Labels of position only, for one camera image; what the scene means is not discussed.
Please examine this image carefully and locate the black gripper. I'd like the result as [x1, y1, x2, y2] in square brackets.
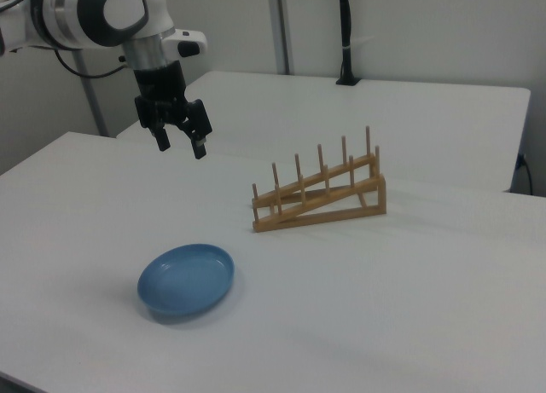
[133, 62, 213, 160]

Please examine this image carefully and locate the blue round plate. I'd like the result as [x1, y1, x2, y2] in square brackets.
[136, 242, 236, 316]

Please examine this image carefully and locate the wooden plate rack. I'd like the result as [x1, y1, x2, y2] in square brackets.
[249, 125, 388, 234]

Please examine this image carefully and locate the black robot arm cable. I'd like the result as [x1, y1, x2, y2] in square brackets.
[54, 49, 131, 79]

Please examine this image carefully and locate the grey metal partition post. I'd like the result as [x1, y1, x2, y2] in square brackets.
[266, 0, 295, 76]

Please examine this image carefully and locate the black camera pole with base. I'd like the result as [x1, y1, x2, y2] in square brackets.
[335, 0, 363, 86]

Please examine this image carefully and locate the black cable at table edge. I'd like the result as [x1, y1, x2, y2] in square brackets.
[516, 153, 535, 195]

